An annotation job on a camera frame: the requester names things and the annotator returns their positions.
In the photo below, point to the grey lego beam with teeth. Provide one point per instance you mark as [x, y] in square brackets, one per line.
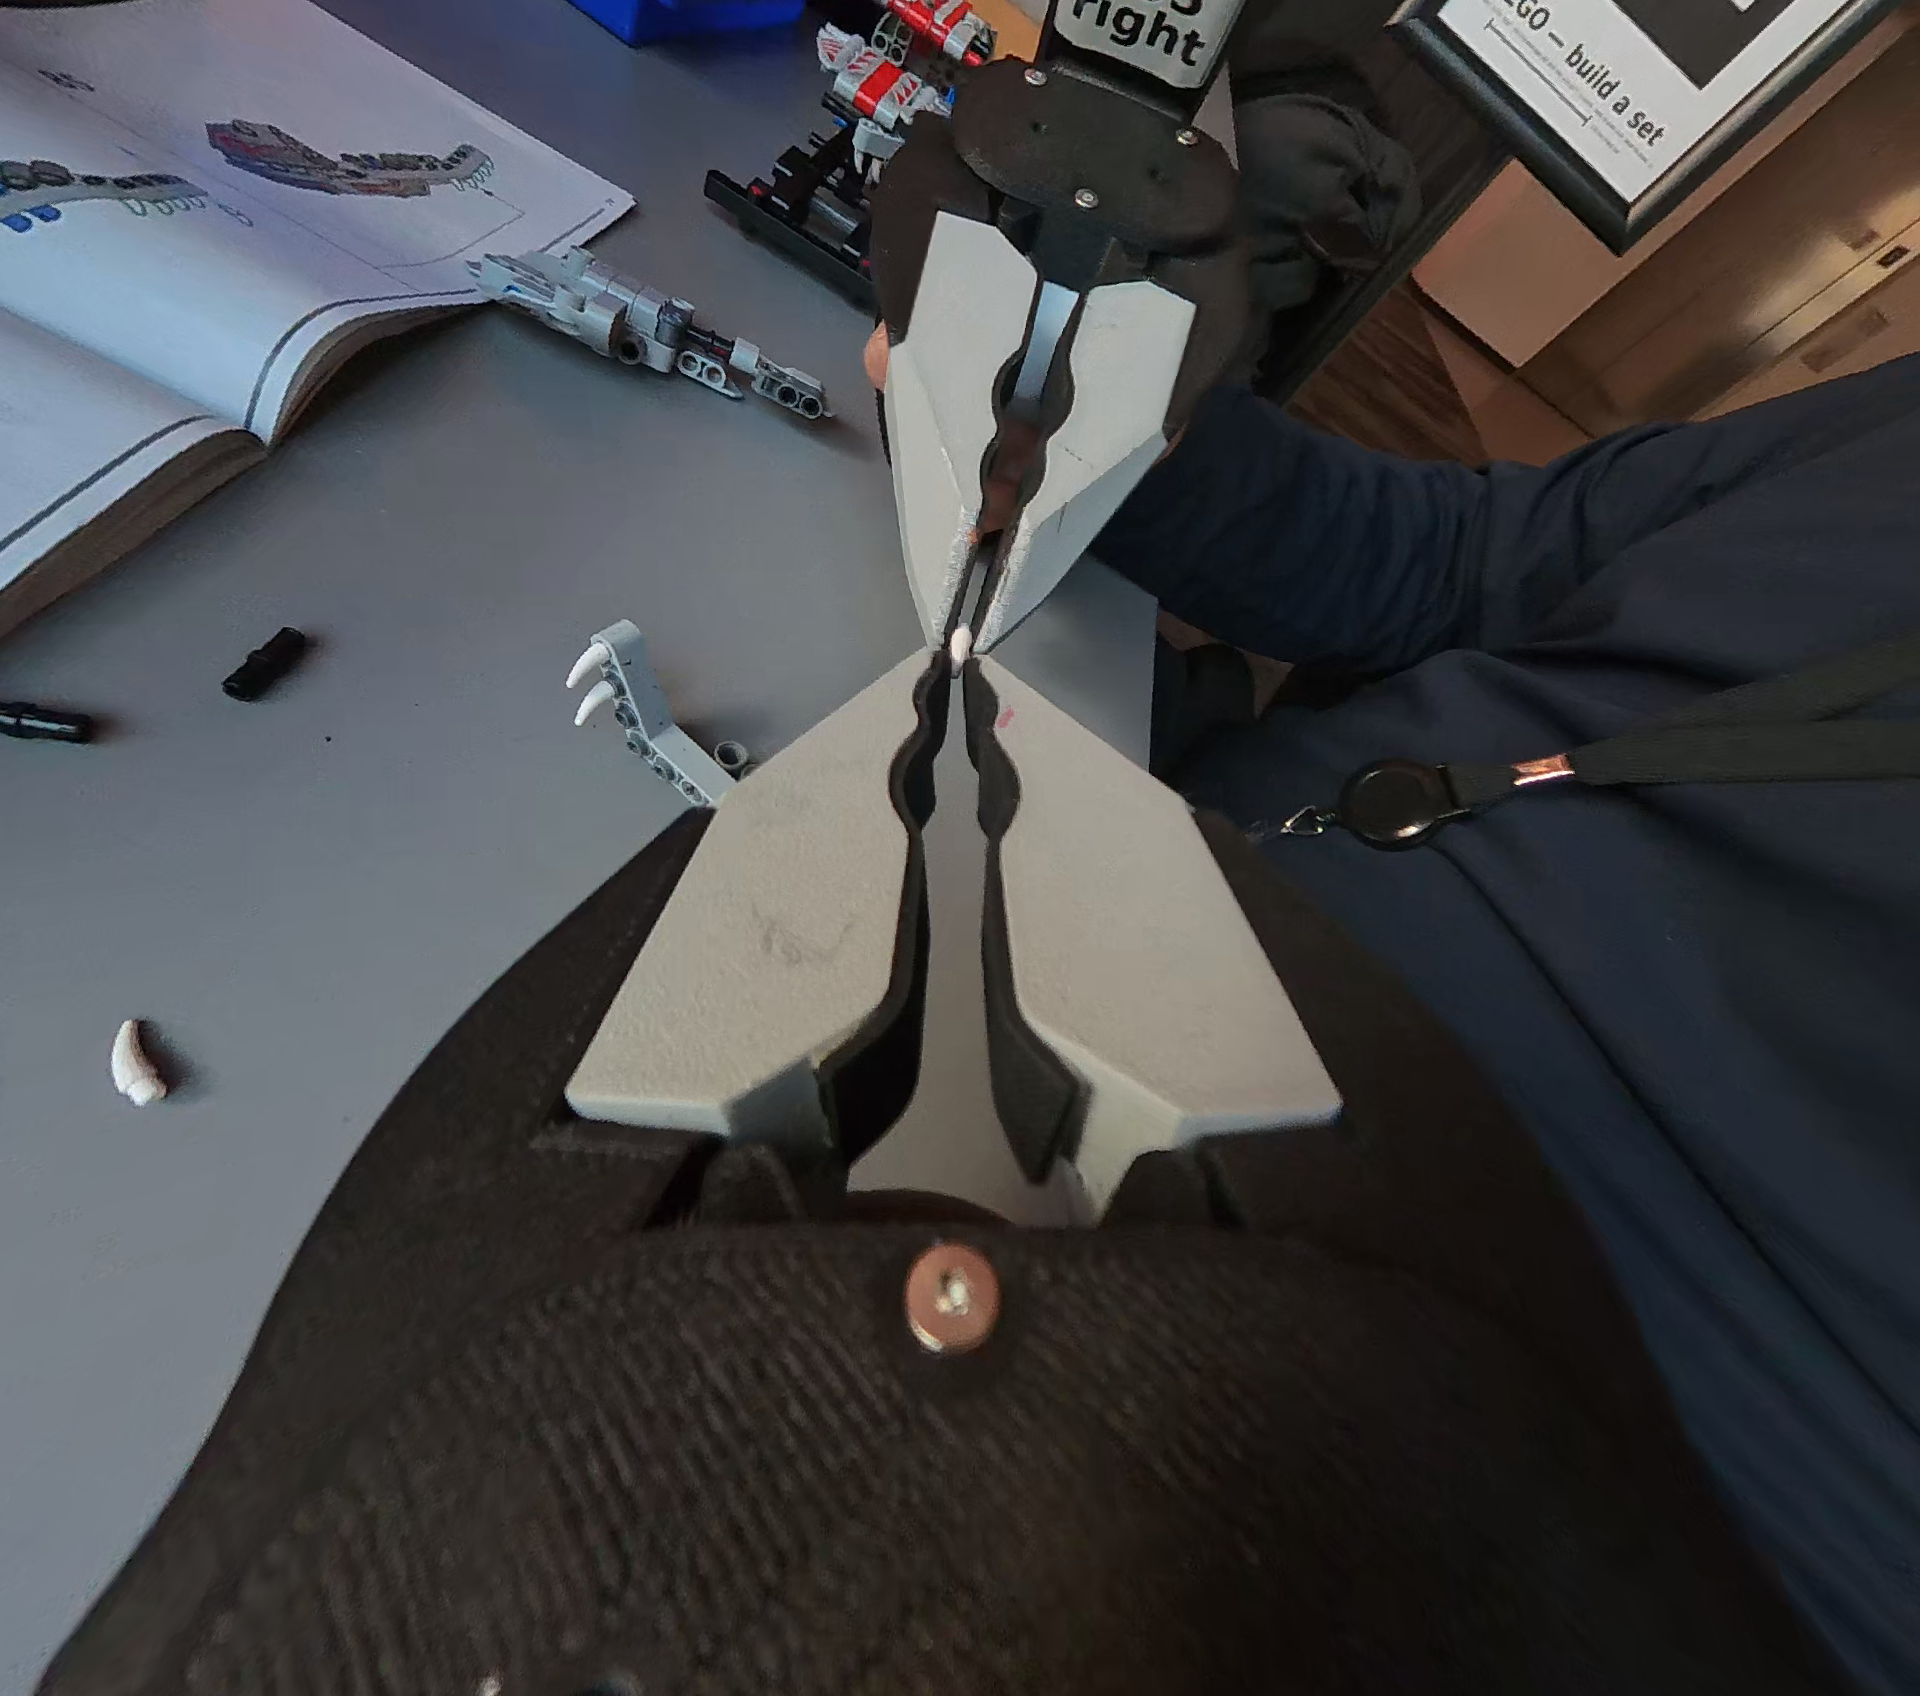
[644, 706]

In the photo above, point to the person's right forearm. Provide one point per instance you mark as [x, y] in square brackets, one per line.
[1304, 527]

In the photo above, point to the red grey black lego model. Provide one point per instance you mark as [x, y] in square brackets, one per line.
[885, 77]

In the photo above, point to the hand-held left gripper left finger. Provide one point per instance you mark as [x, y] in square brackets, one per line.
[751, 946]

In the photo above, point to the black framed sign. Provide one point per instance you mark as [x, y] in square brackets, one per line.
[1651, 1]

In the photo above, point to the black cloth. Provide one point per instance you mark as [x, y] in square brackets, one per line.
[1335, 181]

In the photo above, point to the open instruction booklet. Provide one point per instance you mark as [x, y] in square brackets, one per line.
[224, 270]

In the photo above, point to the person's right hand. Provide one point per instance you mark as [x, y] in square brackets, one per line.
[878, 359]

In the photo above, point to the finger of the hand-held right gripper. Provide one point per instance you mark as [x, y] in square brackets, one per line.
[1119, 407]
[945, 377]

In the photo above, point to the grey lego jaw assembly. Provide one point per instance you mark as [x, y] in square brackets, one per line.
[630, 309]

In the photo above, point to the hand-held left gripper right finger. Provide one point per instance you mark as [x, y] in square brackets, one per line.
[1140, 961]

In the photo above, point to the person in navy clothing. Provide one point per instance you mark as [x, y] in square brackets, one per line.
[1651, 1051]

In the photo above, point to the black badge reel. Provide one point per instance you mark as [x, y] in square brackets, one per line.
[1403, 804]

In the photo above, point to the beige drawer cabinet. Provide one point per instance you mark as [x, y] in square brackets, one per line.
[1724, 270]

